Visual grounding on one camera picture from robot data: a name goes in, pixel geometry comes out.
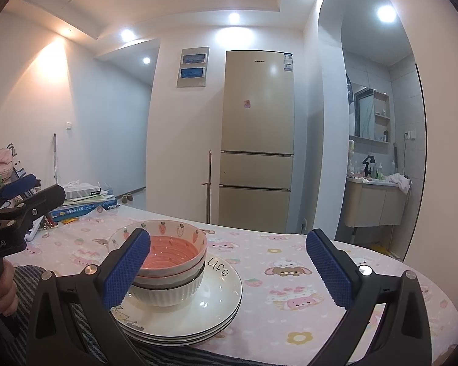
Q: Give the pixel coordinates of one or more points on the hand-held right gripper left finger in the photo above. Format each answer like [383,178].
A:
[126,270]

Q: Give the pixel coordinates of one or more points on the yellow floor item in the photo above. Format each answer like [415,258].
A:
[381,249]

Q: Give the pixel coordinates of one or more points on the white wall socket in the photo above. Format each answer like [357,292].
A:
[305,225]

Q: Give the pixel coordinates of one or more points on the beige refrigerator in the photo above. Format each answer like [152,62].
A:
[255,141]

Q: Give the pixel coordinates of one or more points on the dark hanging cloth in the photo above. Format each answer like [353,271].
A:
[349,89]

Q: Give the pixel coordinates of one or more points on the stack of books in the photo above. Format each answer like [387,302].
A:
[80,211]

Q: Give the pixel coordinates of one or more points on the green bottle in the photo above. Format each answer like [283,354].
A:
[379,171]

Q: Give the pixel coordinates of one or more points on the bathroom wall socket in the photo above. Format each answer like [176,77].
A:
[410,134]

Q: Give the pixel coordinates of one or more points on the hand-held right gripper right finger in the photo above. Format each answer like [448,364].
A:
[328,270]

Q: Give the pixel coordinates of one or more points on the black brush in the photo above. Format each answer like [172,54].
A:
[395,156]

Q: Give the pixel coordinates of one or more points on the pale plush figure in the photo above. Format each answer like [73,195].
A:
[351,152]

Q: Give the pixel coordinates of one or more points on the white cartoon print plate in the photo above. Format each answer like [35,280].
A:
[204,334]
[221,286]

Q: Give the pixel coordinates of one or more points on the white ribbed bowl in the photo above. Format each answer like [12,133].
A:
[168,293]

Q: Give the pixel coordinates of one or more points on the bathroom mirror cabinet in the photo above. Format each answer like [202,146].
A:
[366,112]

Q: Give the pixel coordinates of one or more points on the pink cartoon print tablecloth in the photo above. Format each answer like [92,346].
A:
[259,312]

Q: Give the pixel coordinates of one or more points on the plain white black-rimmed plate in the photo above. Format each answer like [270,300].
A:
[191,342]

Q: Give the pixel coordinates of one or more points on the grey wall panel box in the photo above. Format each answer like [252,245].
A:
[192,68]

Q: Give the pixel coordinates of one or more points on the black faucet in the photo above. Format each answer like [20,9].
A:
[367,166]

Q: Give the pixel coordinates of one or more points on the person's left hand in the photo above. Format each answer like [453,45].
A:
[7,289]

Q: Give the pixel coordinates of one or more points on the white towel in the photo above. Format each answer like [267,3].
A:
[400,182]

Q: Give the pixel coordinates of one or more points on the pink carrot print bowl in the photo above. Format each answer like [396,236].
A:
[175,247]
[191,270]

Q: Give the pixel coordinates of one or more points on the white flat box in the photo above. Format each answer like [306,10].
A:
[80,191]

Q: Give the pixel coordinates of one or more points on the beige vanity cabinet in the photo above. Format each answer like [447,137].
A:
[374,202]

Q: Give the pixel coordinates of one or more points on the green white book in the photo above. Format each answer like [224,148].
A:
[99,198]

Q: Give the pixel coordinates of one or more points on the fridge label sticker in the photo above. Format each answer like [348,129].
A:
[287,63]

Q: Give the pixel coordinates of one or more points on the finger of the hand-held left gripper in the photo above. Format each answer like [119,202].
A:
[45,200]
[19,185]

